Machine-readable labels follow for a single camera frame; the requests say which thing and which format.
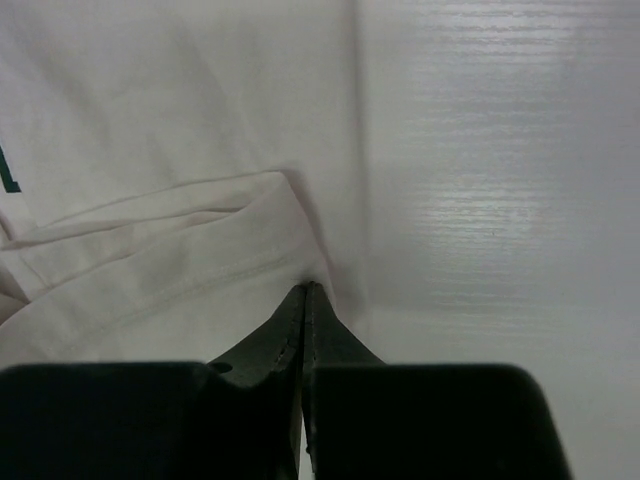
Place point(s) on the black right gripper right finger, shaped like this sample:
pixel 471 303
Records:
pixel 327 342

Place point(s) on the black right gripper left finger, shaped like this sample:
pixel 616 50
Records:
pixel 258 413

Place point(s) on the white and green t-shirt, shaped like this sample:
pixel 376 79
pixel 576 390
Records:
pixel 171 169

